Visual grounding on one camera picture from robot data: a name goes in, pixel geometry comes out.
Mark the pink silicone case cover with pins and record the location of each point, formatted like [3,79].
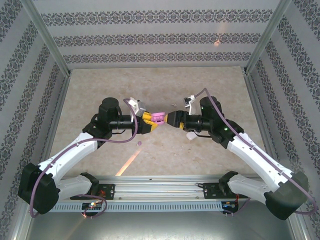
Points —
[158,118]

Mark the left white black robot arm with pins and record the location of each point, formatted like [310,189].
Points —
[70,155]

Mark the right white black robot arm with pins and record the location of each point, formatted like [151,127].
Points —
[246,156]

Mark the small pink silicone piece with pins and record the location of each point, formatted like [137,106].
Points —
[139,143]

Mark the small circuit board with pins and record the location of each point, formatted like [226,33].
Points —
[92,206]
[229,204]

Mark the aluminium table side rail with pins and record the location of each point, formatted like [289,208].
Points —
[257,107]
[58,112]

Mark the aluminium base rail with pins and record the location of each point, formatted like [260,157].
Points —
[160,187]

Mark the aluminium corner frame post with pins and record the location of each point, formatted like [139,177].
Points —
[45,35]
[270,35]

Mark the aluminium front frame post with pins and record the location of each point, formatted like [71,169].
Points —
[23,225]
[298,230]

